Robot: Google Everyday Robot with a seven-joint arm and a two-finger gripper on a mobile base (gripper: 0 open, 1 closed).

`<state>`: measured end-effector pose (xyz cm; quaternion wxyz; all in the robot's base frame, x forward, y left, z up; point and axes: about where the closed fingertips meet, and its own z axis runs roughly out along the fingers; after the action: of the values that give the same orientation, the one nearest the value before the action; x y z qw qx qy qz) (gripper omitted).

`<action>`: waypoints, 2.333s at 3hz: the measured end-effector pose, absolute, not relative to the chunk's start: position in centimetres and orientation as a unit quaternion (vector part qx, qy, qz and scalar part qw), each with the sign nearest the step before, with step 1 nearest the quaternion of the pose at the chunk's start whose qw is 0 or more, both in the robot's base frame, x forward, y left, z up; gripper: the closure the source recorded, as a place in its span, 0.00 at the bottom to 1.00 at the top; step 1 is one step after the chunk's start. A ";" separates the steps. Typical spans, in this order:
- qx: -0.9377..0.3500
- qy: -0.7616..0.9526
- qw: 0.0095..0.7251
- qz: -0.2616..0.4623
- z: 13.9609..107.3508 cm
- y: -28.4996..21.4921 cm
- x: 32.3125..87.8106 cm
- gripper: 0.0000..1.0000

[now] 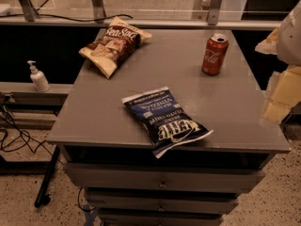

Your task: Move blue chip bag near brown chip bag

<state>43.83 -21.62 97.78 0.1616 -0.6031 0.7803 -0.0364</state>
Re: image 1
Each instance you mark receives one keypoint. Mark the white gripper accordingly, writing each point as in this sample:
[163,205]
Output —
[291,38]

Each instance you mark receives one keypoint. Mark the blue Kettle chip bag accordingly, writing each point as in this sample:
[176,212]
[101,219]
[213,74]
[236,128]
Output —
[164,119]

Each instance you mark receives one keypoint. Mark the brown Sea Salt chip bag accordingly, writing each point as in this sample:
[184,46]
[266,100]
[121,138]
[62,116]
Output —
[118,42]

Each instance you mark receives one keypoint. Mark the red Coca-Cola can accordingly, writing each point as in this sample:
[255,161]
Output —
[216,49]

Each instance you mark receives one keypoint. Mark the grey drawer cabinet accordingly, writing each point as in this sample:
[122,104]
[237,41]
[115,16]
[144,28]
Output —
[108,152]

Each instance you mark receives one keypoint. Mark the white pump dispenser bottle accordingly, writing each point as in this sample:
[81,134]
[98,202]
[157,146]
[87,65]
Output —
[38,77]

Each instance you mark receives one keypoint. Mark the black stand leg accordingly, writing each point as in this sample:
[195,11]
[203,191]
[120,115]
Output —
[43,197]

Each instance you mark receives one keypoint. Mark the metal railing frame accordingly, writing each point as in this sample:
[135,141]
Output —
[208,14]

